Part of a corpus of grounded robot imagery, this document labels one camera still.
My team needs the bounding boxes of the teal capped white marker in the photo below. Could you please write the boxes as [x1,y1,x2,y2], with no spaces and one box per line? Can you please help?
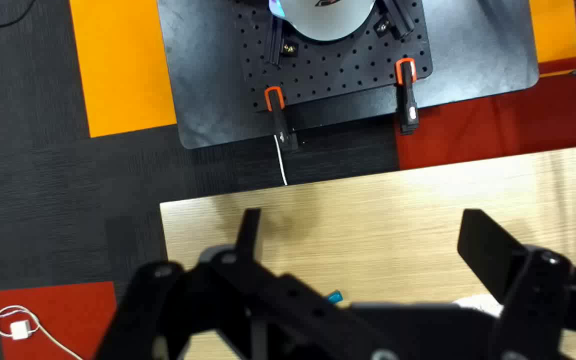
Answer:
[323,287,348,307]

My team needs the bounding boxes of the thin white cable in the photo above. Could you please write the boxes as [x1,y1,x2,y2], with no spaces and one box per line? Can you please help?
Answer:
[272,131,292,188]

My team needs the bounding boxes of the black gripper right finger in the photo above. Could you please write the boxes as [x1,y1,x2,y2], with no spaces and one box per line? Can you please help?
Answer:
[455,208,576,360]

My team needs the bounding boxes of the white charger plug with cable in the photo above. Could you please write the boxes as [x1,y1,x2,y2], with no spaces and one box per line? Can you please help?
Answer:
[0,303,84,360]

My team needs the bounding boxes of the orange black bar clamp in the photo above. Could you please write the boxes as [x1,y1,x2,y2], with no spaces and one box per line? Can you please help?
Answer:
[261,83,302,149]
[394,56,421,134]

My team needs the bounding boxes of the black floor cable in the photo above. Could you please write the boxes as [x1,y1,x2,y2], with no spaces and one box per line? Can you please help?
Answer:
[0,0,36,34]

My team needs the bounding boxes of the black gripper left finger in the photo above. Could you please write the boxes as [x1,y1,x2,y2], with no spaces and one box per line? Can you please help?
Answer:
[93,208,370,360]

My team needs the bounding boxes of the black perforated breadboard plate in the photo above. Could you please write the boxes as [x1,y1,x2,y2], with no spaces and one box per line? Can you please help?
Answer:
[236,0,434,112]

